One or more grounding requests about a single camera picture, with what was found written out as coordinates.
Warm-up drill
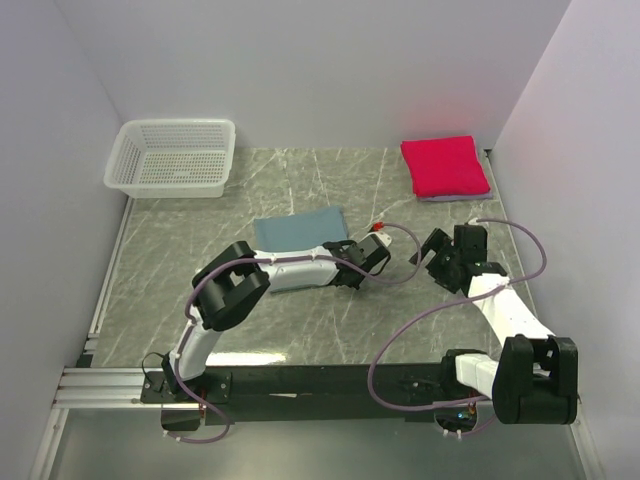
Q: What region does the blue-grey t shirt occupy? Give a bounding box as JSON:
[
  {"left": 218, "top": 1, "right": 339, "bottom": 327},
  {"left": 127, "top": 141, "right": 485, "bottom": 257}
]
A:
[{"left": 253, "top": 206, "right": 348, "bottom": 294}]

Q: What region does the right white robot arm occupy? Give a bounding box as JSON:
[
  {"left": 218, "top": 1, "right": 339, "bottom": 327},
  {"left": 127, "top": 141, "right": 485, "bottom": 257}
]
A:
[{"left": 420, "top": 223, "right": 578, "bottom": 424}]

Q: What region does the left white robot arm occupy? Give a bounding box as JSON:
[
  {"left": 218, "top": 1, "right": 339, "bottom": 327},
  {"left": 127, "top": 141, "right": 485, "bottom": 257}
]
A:
[{"left": 162, "top": 232, "right": 391, "bottom": 402}]

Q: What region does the folded lavender t shirt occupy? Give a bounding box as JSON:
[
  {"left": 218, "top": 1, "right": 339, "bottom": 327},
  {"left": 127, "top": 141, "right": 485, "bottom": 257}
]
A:
[{"left": 417, "top": 192, "right": 494, "bottom": 203}]

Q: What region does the folded red t shirt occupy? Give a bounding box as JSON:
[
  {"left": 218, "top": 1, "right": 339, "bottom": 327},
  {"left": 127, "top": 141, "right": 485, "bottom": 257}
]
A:
[{"left": 401, "top": 136, "right": 491, "bottom": 198}]

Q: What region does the black base crossbar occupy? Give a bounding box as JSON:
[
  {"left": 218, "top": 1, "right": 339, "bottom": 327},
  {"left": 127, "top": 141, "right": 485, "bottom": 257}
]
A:
[{"left": 139, "top": 363, "right": 499, "bottom": 431}]

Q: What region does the white perforated plastic basket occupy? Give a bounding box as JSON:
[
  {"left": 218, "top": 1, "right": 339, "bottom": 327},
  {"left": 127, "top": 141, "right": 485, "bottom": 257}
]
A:
[{"left": 103, "top": 119, "right": 236, "bottom": 199}]

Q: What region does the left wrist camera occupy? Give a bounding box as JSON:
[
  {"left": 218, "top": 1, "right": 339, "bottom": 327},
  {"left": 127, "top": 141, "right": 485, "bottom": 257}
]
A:
[{"left": 370, "top": 222, "right": 392, "bottom": 247}]

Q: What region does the aluminium frame rail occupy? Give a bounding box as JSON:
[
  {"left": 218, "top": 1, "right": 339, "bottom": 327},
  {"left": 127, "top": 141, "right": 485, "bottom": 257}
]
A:
[{"left": 52, "top": 364, "right": 581, "bottom": 411}]

